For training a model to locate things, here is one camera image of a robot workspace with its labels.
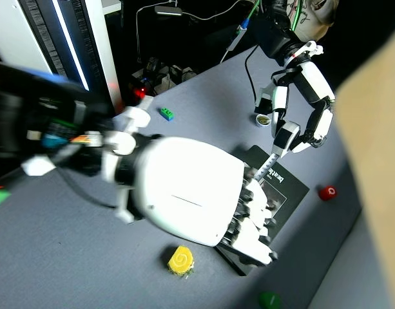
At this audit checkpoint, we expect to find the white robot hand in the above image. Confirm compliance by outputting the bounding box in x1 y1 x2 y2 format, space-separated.
255 59 336 154
132 136 279 267

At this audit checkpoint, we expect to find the white and black tape measure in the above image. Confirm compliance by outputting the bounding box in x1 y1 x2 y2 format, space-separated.
254 121 302 182

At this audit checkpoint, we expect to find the black Beatles hardcover book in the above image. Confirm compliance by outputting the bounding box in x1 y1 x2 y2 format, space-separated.
215 144 311 277

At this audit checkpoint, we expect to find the yellow swirl toy cake roll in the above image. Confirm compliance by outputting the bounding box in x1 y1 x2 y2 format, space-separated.
167 246 195 278

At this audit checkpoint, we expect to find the red toy cylinder block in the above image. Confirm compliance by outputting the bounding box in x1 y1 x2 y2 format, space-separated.
318 185 338 202

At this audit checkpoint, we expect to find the black power strip with plugs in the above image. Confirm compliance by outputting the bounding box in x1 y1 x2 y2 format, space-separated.
131 57 198 97

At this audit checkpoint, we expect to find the grey table cloth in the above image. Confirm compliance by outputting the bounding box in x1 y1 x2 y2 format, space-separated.
0 43 362 309

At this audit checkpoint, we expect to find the green toy cylinder block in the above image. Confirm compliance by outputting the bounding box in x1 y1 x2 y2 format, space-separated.
258 291 284 308

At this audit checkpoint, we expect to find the grey power adapter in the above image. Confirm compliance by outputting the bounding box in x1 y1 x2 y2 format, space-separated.
154 5 184 15

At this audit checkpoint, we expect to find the white cabinet with light strip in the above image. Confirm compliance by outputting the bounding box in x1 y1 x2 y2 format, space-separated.
0 0 122 113

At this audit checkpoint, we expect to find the thin black camera cable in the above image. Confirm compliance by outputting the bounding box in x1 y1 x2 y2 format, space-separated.
244 44 260 109

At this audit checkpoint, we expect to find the white cable adapter blue plug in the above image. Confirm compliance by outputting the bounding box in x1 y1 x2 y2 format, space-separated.
221 18 250 64

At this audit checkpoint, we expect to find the thin white cable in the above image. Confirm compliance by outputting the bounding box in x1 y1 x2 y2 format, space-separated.
135 0 180 65

